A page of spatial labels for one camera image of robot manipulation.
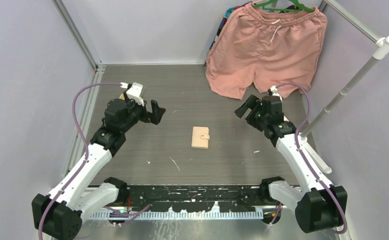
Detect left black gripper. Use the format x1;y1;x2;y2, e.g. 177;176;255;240
119;91;165;133

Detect beige leather card holder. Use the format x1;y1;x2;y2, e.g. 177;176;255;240
191;126;211;149

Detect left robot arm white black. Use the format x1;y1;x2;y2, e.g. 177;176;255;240
31;99;166;240

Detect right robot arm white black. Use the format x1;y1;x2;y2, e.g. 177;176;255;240
235;95;348;233

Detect pink shorts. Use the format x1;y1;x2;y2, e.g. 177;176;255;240
205;3;328;100

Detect colourful patterned garment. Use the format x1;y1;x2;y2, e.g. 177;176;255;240
206;1;253;57

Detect green clothes hanger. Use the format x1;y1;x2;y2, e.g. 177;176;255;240
252;0;315;13

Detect white clothes rack stand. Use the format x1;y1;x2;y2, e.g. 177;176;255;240
298;34;389;175

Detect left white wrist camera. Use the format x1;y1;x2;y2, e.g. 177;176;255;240
120;82;146;107

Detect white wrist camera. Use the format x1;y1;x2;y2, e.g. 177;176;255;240
267;85;283;101
120;82;146;107

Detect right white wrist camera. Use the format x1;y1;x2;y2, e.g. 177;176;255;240
267;85;283;101

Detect aluminium frame rail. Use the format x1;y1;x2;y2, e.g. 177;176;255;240
52;0;107;180

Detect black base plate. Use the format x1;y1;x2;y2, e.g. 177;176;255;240
106;185;284;213

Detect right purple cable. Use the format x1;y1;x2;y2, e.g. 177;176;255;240
269;82;348;235

